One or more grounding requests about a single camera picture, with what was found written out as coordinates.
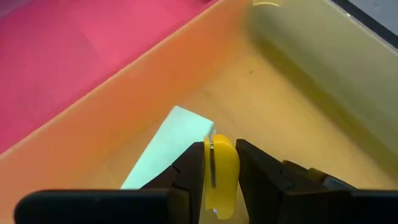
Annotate pink plastic bin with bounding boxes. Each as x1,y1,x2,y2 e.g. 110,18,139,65
0,0,224,156

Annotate yellow stapler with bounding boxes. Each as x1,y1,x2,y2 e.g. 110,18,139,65
203,133,241,220

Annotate yellow plastic bin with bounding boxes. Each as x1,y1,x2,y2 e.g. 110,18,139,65
0,0,398,224

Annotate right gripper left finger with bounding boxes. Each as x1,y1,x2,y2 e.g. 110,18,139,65
14,141,206,224

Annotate black table frame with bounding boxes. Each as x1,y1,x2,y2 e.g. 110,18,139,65
331,0,398,49

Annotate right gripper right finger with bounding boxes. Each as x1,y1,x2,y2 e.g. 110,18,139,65
235,139,398,224

